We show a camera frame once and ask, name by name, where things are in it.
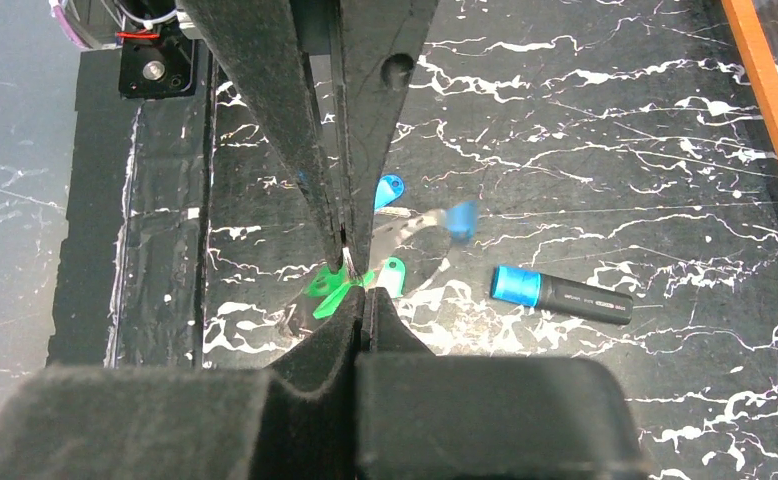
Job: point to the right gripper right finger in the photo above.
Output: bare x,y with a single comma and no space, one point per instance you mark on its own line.
424,416

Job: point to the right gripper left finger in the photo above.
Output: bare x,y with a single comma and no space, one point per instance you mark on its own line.
290,420

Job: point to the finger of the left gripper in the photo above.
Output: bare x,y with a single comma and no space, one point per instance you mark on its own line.
264,47
377,44

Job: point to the pale green key tag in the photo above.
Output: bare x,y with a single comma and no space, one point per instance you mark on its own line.
392,277

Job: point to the blue key tag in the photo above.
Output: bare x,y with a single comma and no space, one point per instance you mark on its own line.
461,221
389,189

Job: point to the blue capped black marker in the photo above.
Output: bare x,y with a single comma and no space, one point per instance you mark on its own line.
558,295

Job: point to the orange wooden shelf rack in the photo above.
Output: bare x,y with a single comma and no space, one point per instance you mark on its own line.
758,60

